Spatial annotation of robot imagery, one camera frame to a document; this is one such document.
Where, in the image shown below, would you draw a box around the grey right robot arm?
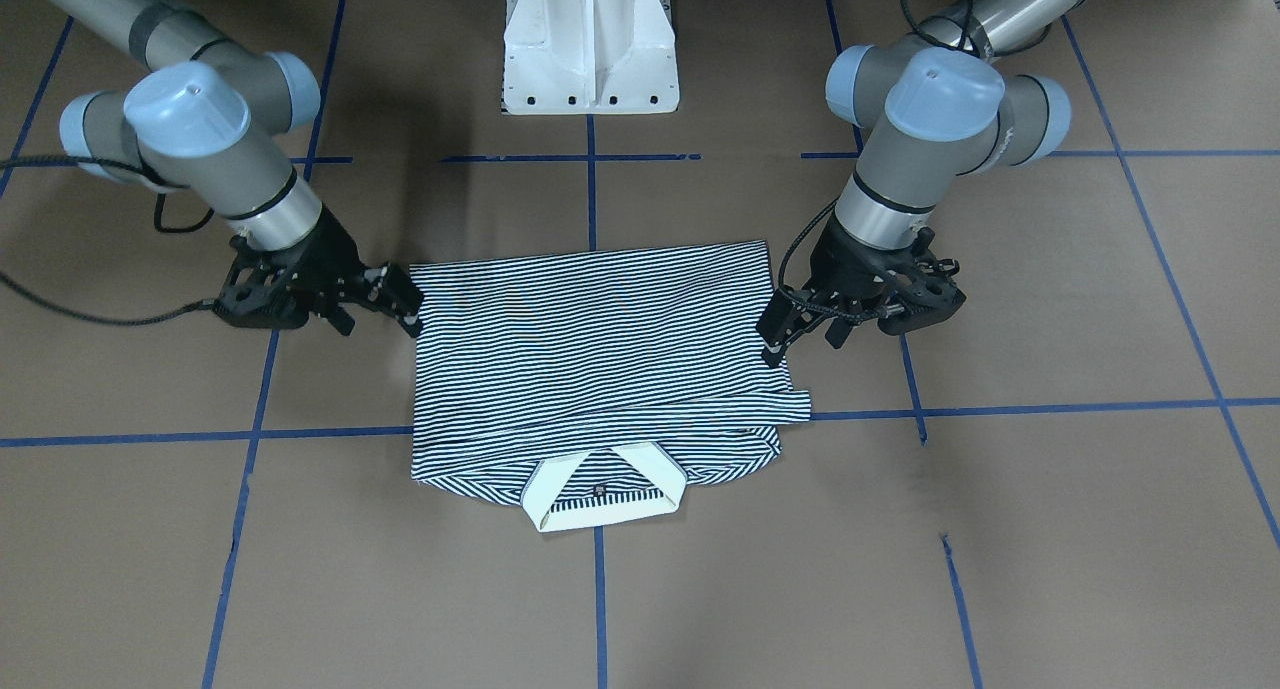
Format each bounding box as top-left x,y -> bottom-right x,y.
46,0 -> 422,337

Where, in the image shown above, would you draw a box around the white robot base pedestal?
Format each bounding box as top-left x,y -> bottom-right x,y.
500,0 -> 681,117

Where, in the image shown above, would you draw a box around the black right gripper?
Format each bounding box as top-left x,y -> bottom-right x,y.
271,207 -> 422,339

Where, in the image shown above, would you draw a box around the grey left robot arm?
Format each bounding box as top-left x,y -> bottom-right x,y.
756,0 -> 1091,368

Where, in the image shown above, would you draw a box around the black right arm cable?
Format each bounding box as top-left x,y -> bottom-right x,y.
0,155 -> 233,327

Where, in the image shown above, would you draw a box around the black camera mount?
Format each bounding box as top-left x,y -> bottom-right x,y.
874,227 -> 966,336
212,234 -> 308,330

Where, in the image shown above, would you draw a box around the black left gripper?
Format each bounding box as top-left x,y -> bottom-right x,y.
756,218 -> 901,369

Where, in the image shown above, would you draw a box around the navy white striped polo shirt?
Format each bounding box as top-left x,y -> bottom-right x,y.
410,241 -> 812,533

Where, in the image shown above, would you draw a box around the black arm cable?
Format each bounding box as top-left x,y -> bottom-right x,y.
0,155 -> 233,327
776,0 -> 986,315

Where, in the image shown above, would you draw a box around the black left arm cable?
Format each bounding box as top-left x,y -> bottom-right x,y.
776,0 -> 986,315

